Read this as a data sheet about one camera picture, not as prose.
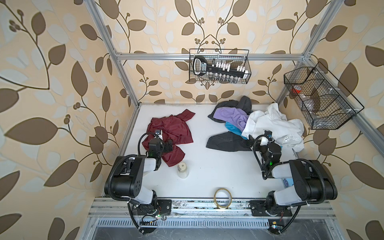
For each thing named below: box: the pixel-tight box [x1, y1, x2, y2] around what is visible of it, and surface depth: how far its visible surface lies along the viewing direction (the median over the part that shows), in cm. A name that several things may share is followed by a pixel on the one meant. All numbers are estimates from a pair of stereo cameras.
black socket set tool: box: [193, 55, 251, 78], surface depth 85 cm
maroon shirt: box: [142, 109, 196, 167], surface depth 101 cm
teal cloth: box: [225, 121, 249, 140], surface depth 106 cm
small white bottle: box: [177, 162, 190, 179], surface depth 80 cm
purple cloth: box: [213, 106, 250, 132], surface depth 107 cm
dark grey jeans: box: [206, 95, 255, 152], surface depth 99 cm
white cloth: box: [241, 103, 304, 152], surface depth 97 cm
